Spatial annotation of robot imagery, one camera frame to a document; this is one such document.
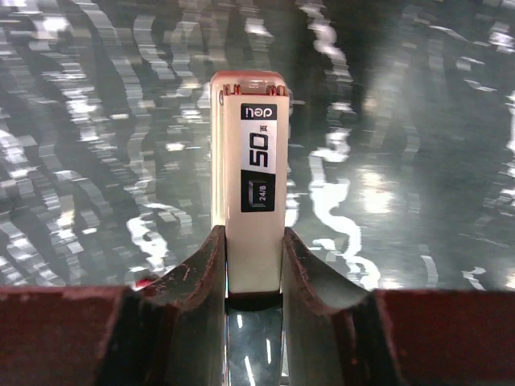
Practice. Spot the large beige stapler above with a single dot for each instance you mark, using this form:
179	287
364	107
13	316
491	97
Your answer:
250	113

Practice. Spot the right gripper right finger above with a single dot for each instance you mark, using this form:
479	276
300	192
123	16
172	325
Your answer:
338	333

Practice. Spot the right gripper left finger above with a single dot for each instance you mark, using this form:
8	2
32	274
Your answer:
171	332

